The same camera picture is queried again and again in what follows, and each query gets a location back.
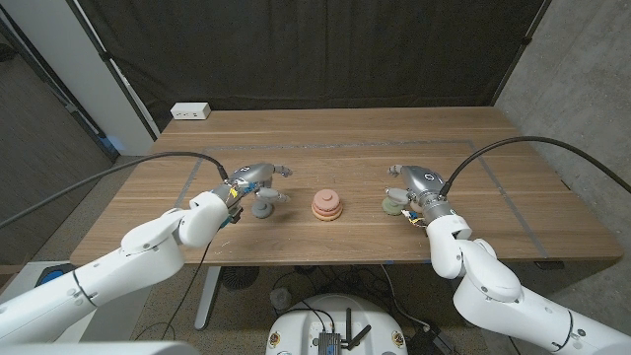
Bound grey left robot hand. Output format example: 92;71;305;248
211;162;294;224

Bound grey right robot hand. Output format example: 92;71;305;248
385;164;457;226

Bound green toy ring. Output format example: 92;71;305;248
382;196;406;217

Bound pink toy ring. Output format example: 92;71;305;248
315;189;340;208

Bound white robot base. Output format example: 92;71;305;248
264;293;409;355

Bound white power strip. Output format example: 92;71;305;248
170;102;212;121

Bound black round floor object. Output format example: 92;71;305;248
220;265;261;291

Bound grey round floor object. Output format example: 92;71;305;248
269;287;294;312

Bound white table leg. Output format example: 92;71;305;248
193;265;223;331

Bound black backdrop curtain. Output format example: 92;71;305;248
76;0;552;133

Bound black power adapter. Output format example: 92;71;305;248
406;324;457;355

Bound black backdrop stand pole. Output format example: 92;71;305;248
66;0;160;140
491;0;553;106

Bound black foot pedal blue pads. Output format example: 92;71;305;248
34;263;78;288

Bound white robot torso edge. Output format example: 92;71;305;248
0;340;201;355

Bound grey toy ring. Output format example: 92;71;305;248
251;198;274;220

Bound orange toy ring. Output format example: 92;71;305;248
311;209;344;223

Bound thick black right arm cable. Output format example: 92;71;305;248
439;135;631;197

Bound thin black left wrist cable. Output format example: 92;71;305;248
135;241;213;341

